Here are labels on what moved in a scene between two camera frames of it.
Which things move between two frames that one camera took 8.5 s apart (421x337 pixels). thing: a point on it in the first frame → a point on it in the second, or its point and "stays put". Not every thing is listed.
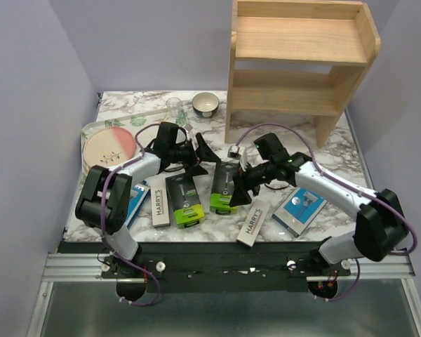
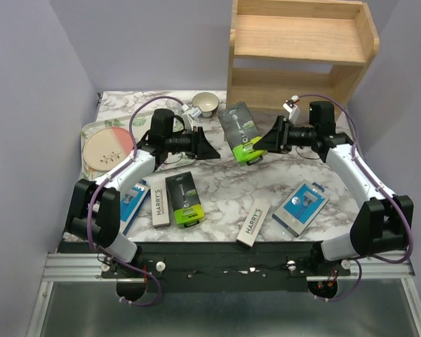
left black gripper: [204, 153] → [201, 149]
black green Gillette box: [222, 189] → [242, 133]
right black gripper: [241, 186] → [276, 140]
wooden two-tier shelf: [291, 57] stays put
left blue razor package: [139, 196] stays put
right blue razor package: [297, 213] stays put
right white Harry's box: [254, 222] stays put
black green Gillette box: [185, 201] stays put
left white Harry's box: [159, 203] stays put
